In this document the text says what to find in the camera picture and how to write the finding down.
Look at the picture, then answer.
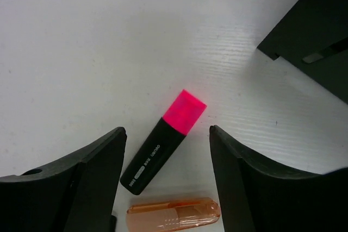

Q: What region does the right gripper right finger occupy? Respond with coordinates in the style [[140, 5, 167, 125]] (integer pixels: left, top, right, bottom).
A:
[[209, 126, 347, 231]]

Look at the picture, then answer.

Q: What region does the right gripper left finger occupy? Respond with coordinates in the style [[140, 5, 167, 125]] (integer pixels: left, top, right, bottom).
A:
[[1, 127, 127, 231]]

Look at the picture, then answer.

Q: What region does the orange translucent correction tape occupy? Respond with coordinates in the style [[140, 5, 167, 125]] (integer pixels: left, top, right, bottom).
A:
[[126, 198, 221, 231]]

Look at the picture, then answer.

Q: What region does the pink cap black highlighter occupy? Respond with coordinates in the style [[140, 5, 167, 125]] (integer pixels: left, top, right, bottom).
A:
[[120, 90, 207, 195]]

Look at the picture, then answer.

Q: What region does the black two-compartment organizer box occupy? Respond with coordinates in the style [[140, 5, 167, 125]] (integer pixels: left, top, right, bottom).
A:
[[257, 0, 347, 102]]

